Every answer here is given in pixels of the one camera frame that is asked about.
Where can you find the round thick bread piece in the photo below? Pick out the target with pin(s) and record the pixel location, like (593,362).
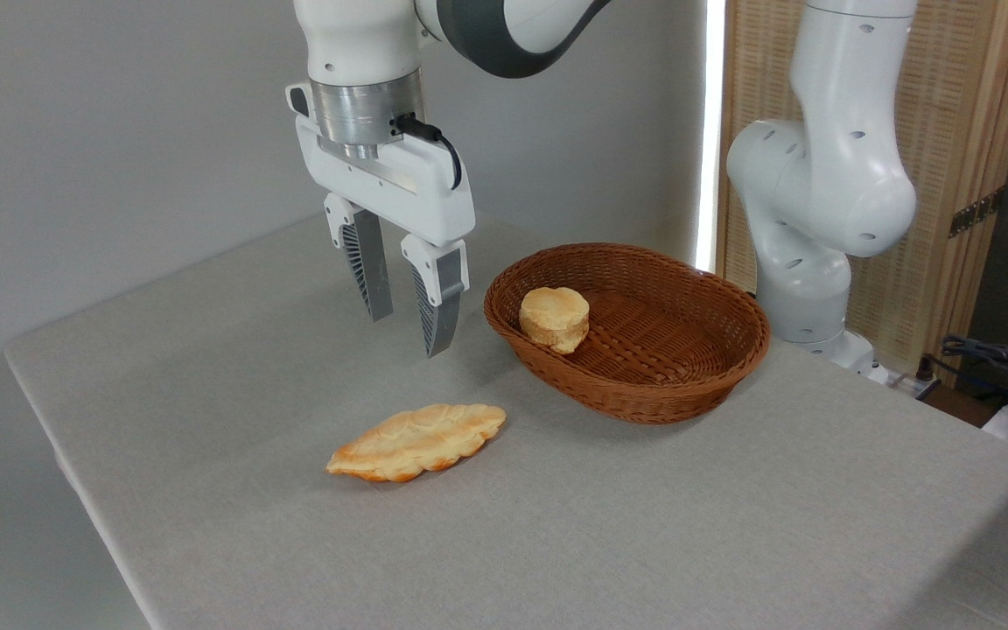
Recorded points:
(555,317)

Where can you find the bamboo folding screen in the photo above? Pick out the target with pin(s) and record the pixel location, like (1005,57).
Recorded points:
(950,105)

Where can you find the grey tablecloth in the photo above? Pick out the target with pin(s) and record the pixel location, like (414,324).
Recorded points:
(294,525)

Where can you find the dark metal screen hinge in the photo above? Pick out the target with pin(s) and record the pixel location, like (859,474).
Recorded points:
(976,213)

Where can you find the white power strip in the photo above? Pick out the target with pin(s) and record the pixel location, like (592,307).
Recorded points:
(906,382)

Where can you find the brown wicker oval basket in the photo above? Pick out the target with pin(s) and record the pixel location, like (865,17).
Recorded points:
(670,367)

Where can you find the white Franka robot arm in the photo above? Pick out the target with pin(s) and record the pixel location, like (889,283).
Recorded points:
(828,175)

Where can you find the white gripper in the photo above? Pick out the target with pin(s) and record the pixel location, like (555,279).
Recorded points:
(381,188)

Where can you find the leaf-shaped golden bread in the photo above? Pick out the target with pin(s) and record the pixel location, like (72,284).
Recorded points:
(416,442)

